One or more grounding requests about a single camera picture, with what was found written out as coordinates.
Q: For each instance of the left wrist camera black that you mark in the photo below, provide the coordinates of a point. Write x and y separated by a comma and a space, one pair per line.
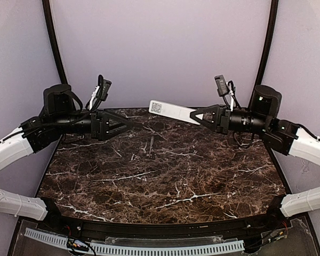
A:
100, 93

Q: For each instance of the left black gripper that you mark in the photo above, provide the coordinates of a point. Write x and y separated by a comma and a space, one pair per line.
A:
96, 125

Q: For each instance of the right circuit board with wires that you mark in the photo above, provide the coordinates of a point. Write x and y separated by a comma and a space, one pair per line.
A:
274, 236

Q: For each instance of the left white slotted cable duct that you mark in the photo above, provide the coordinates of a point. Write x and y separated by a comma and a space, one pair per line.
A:
46, 237

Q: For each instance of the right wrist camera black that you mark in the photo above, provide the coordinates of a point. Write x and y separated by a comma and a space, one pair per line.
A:
225, 91

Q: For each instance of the small circuit board with wires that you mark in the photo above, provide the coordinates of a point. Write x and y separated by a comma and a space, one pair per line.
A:
77, 246

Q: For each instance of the black frame post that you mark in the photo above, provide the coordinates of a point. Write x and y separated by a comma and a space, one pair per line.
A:
268, 40
53, 41

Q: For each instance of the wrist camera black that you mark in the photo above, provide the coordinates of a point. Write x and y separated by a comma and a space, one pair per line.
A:
100, 93
225, 91

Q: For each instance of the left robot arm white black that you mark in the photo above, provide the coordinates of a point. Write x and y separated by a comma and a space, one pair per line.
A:
62, 113

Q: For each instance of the right black frame post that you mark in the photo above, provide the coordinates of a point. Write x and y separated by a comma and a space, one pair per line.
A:
268, 40

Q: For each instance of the left black frame post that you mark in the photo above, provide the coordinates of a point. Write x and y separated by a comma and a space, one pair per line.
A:
53, 41

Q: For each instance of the centre white slotted cable duct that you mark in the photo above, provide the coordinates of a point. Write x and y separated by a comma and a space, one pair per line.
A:
213, 249

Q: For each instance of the white remote control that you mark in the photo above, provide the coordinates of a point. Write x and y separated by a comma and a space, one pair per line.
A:
171, 111

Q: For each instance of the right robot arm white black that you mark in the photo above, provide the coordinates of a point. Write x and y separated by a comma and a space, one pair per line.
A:
280, 135

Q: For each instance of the black front rail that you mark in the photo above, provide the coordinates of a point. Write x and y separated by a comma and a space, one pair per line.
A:
246, 228

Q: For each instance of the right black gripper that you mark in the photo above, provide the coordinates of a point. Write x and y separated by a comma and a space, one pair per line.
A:
224, 120

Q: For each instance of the white slotted cable duct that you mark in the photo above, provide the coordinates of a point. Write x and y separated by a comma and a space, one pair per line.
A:
46, 237
213, 249

